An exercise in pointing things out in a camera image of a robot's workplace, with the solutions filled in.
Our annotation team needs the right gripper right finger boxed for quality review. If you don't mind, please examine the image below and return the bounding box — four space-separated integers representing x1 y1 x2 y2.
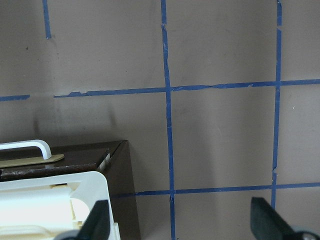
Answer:
250 197 320 240

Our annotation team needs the dark brown drawer cabinet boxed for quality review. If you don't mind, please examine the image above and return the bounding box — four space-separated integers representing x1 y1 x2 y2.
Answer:
51 140 141 240

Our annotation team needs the wooden drawer with white handle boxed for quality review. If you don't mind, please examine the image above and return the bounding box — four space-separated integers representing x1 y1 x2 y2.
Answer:
0 142 110 182

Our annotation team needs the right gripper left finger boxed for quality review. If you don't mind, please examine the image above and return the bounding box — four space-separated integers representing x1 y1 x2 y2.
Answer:
56 200 111 240

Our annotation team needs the cream plastic box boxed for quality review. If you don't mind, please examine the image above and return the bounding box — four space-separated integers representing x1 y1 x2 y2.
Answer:
0 171 121 240

